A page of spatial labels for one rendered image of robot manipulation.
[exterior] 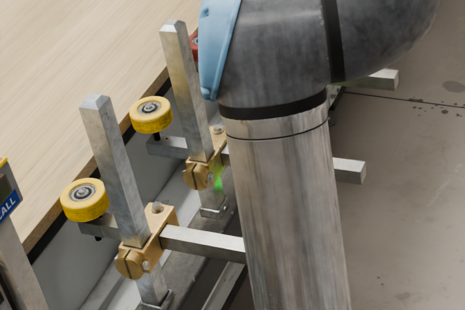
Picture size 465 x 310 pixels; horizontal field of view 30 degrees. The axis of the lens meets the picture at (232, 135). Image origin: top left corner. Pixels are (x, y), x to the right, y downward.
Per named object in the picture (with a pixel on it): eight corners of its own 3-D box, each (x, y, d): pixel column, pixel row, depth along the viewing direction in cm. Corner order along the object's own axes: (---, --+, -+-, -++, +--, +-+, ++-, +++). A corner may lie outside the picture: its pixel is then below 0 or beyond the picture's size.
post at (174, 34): (231, 226, 174) (184, 17, 145) (224, 238, 171) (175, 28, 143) (215, 223, 175) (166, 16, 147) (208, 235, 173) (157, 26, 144)
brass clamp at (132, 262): (183, 228, 151) (177, 206, 148) (147, 283, 142) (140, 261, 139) (152, 222, 154) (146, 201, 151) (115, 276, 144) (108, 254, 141)
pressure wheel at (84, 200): (112, 217, 158) (96, 169, 152) (126, 243, 152) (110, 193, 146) (71, 234, 156) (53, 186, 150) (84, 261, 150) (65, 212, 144)
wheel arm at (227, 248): (322, 267, 138) (319, 248, 135) (315, 283, 135) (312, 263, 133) (91, 224, 155) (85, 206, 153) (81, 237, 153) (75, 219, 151)
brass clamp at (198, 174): (239, 149, 170) (235, 128, 167) (212, 193, 160) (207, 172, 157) (211, 144, 172) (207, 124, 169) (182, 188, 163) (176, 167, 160)
